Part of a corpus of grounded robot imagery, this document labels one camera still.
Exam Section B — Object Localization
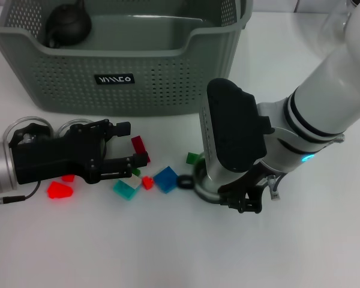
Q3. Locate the grey perforated storage bin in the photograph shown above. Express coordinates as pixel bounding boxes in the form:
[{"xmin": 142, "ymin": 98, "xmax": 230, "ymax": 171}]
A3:
[{"xmin": 0, "ymin": 0, "xmax": 254, "ymax": 116}]

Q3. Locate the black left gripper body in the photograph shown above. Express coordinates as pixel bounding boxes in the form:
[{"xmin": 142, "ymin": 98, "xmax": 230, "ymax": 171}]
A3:
[{"xmin": 11, "ymin": 123, "xmax": 106, "ymax": 185}]

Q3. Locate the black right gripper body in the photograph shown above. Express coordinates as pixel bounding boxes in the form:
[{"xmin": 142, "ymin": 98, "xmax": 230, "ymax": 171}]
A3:
[{"xmin": 217, "ymin": 163, "xmax": 281, "ymax": 196}]

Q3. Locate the black teapot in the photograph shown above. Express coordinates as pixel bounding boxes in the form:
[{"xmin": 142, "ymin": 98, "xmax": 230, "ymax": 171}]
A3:
[{"xmin": 44, "ymin": 0, "xmax": 92, "ymax": 49}]

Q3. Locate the teal plate brick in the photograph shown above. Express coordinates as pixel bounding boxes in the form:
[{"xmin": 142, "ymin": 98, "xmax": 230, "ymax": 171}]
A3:
[{"xmin": 113, "ymin": 179, "xmax": 140, "ymax": 200}]

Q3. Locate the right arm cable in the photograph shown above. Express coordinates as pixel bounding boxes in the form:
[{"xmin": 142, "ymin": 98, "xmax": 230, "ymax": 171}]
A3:
[{"xmin": 266, "ymin": 172, "xmax": 286, "ymax": 202}]

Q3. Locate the wide white brick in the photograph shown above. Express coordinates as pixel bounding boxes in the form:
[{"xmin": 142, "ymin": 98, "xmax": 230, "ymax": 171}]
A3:
[{"xmin": 127, "ymin": 175, "xmax": 142, "ymax": 190}]

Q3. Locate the long dark red brick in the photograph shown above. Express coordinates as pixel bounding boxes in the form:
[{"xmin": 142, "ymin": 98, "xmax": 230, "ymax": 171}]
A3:
[{"xmin": 131, "ymin": 136, "xmax": 151, "ymax": 164}]

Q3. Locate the blue square plate brick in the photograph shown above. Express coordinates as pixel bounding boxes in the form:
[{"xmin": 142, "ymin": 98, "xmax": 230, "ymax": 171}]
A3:
[{"xmin": 152, "ymin": 166, "xmax": 179, "ymax": 194}]

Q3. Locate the red sloped brick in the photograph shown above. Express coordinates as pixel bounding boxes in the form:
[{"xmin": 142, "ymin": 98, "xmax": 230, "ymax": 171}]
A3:
[{"xmin": 47, "ymin": 181, "xmax": 74, "ymax": 199}]

